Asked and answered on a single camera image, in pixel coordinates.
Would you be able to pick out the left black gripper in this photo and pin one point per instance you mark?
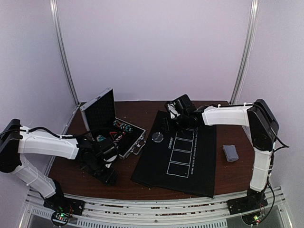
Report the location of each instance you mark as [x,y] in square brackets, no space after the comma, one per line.
[108,178]

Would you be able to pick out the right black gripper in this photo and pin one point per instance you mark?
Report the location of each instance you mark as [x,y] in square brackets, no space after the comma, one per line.
[167,124]

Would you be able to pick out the clear round dealer button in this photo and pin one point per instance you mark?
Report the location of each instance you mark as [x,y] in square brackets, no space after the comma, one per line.
[157,137]

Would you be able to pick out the aluminium poker chip case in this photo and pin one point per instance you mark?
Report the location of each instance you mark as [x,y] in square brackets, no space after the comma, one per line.
[98,116]

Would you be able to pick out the grey playing card deck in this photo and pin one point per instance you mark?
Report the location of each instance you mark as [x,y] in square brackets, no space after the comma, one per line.
[230,153]

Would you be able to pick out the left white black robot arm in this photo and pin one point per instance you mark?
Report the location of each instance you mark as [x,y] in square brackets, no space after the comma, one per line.
[17,140]

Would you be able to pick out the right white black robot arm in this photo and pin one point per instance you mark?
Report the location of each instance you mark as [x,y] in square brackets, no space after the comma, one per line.
[257,116]

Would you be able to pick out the poker chip row with 10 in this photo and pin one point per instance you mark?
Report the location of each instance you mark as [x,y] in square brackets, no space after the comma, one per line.
[100,138]

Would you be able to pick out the red dice set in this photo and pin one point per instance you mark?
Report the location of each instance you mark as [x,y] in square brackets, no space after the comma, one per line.
[118,137]

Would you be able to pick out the black poker table mat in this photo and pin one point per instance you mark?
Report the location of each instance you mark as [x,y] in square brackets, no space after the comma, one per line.
[184,161]

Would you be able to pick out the poker chip row with 100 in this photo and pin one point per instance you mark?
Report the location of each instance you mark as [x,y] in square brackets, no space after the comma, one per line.
[123,126]

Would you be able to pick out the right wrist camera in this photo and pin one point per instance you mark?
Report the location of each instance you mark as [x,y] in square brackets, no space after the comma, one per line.
[171,109]

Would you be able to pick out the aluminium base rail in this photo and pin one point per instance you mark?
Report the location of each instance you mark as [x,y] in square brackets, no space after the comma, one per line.
[186,213]

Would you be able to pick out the right aluminium corner post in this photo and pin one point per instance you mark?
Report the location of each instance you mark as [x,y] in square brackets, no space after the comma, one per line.
[242,70]

